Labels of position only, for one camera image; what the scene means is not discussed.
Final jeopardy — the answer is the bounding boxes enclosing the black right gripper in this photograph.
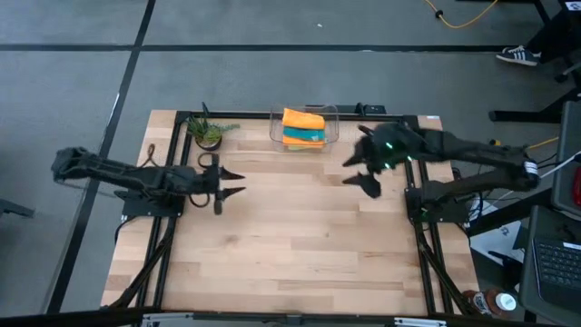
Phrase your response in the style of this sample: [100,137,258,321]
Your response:
[341,121,426,200]

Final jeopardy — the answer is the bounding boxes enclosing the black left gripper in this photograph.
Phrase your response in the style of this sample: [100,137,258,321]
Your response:
[194,154,247,214]

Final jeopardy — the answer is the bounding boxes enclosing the orange microfiber towel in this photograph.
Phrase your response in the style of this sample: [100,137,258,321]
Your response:
[281,134,326,148]
[281,107,327,131]

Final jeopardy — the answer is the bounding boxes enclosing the teal microfiber towel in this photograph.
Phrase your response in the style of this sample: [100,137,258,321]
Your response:
[282,126,327,142]

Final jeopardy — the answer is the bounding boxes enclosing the clear plastic bin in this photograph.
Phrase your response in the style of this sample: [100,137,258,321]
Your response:
[269,103,340,154]

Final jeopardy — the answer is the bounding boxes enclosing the small potted green plant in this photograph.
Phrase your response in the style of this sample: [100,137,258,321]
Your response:
[185,113,241,153]

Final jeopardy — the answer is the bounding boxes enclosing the black desk stand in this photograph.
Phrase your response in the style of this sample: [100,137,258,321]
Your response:
[488,0,581,124]

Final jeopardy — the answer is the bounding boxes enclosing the brown bottle white cap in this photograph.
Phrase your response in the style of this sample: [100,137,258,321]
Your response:
[461,289,517,319]

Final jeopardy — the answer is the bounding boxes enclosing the person's shoe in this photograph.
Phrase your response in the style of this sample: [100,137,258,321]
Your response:
[495,45,542,67]

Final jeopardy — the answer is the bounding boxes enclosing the black rig crossbar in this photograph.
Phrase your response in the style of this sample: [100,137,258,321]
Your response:
[0,307,581,327]

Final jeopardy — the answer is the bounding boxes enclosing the black furniture foot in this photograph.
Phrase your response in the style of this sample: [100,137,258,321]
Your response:
[0,198,35,219]

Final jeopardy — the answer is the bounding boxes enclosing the dark grey laptop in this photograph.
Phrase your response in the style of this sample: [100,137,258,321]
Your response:
[519,204,581,327]

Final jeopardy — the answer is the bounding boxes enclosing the person's leg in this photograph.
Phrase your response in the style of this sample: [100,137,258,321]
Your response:
[526,8,581,63]

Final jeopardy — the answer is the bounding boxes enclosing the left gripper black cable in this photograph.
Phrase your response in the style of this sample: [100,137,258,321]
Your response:
[188,152,218,209]

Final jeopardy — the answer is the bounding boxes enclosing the black aluminium table frame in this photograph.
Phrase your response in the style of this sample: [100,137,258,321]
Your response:
[102,108,478,319]

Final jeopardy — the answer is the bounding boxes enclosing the silver metal bracket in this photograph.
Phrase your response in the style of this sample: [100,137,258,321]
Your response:
[141,312,196,327]
[393,317,448,327]

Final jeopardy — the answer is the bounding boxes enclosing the yellow extension cable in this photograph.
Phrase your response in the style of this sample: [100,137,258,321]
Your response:
[424,0,500,30]

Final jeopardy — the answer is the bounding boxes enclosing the yellow power cord with plug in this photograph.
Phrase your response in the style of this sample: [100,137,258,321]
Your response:
[488,135,560,151]

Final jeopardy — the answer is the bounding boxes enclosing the black floor cables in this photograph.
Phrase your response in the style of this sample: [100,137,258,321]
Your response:
[448,152,559,201]

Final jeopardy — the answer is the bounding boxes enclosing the white cable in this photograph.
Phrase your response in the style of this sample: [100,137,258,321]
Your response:
[494,152,581,205]

